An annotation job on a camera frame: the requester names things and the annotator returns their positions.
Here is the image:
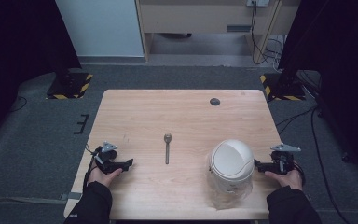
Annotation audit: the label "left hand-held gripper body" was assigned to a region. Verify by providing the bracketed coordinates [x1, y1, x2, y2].
[93, 141, 123, 175]

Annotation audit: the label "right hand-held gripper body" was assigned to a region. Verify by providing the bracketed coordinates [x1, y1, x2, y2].
[268, 142, 302, 175]

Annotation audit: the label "white swing-lid trash can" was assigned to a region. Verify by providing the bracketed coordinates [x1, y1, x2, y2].
[208, 138, 256, 196]

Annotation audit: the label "metal spoon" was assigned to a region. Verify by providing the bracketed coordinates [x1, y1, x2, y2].
[163, 133, 173, 166]

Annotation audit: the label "person's left hand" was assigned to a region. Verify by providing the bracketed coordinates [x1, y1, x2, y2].
[87, 166, 124, 189]

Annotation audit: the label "person's right hand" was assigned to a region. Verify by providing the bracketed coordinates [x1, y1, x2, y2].
[264, 168, 304, 192]

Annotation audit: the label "clear plastic bag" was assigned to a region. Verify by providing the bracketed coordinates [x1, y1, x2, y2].
[205, 152, 256, 211]

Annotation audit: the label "black stand base striped tape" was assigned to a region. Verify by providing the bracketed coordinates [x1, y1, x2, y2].
[258, 72, 307, 102]
[46, 72, 94, 101]

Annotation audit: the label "black curtain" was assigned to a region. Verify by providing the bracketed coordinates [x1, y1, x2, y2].
[0, 0, 83, 147]
[276, 0, 358, 188]

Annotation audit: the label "wooden cabinet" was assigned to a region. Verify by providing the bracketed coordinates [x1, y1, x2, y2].
[134, 0, 302, 63]

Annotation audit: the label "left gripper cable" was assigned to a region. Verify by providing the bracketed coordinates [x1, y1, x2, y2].
[82, 143, 103, 192]

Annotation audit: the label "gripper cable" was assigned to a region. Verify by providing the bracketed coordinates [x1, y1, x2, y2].
[82, 143, 103, 192]
[292, 160, 307, 188]

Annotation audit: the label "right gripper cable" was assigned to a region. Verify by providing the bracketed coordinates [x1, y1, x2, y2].
[292, 160, 307, 188]

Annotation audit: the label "black floor cable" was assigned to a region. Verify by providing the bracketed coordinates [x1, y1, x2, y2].
[274, 105, 352, 224]

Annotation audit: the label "black hanging cables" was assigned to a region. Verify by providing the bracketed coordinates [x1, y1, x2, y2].
[249, 0, 285, 66]

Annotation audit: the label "white wall outlet box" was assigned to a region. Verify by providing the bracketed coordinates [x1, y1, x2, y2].
[245, 0, 270, 7]

